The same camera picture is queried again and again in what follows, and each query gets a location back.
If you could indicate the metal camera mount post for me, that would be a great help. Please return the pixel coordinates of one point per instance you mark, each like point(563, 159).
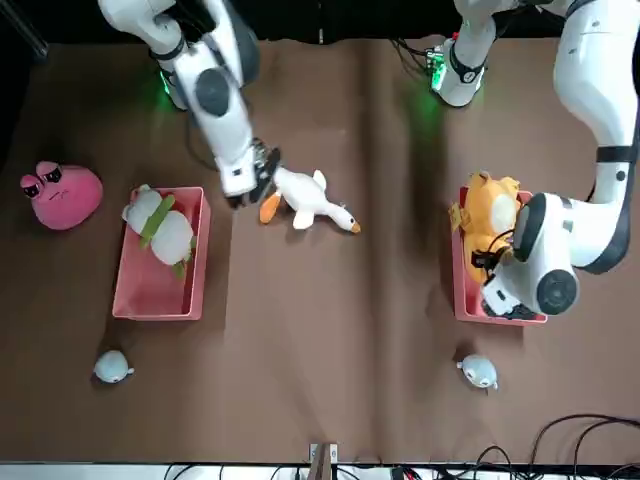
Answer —
point(321, 462)

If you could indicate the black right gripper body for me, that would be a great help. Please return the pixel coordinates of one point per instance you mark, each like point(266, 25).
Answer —
point(266, 172)

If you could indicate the yellow doll white belly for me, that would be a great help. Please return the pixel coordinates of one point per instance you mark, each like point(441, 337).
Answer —
point(500, 210)

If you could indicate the tan yellow plush doll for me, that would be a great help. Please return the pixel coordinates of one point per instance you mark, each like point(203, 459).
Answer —
point(480, 245)

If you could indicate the small grey-blue plush doll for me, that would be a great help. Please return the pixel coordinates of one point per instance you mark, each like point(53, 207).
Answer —
point(479, 371)
point(111, 366)

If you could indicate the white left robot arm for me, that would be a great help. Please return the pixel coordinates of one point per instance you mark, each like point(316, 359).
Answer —
point(600, 90)

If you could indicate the pink plastic box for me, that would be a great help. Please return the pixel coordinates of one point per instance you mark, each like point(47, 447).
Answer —
point(150, 295)
point(467, 300)

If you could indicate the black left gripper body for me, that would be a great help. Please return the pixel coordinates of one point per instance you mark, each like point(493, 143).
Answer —
point(517, 311)

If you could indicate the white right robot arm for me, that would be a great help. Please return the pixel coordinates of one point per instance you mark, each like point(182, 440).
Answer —
point(210, 90)

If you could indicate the white doll green limbs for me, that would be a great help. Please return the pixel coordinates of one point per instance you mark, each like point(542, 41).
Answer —
point(167, 235)

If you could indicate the white goose doll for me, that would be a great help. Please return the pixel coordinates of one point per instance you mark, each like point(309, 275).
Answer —
point(300, 192)

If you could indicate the pink blob plush doll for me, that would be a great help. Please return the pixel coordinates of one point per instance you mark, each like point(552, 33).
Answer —
point(65, 200)

